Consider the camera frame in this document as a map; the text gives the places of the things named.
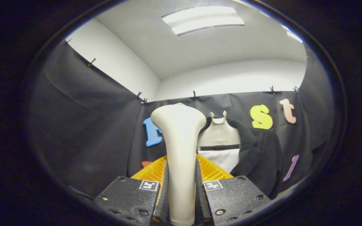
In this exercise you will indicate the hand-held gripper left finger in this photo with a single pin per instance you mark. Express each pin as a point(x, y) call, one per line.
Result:
point(163, 204)

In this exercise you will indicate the black jacket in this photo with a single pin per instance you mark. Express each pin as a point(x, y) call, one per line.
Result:
point(259, 157)

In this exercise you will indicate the ceiling light panel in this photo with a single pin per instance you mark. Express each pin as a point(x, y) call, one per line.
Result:
point(203, 20)
point(294, 36)

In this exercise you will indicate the black backdrop cloth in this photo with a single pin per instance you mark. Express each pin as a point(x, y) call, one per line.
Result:
point(83, 125)

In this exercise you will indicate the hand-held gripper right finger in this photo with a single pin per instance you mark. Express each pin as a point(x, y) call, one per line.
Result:
point(200, 201)

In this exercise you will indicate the row of black cloth clips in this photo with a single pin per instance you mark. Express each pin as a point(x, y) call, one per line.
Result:
point(194, 95)

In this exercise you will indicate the white dress form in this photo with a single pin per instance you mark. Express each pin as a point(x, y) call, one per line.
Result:
point(218, 135)

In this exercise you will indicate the white garment steamer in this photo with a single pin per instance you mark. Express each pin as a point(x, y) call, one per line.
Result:
point(179, 141)

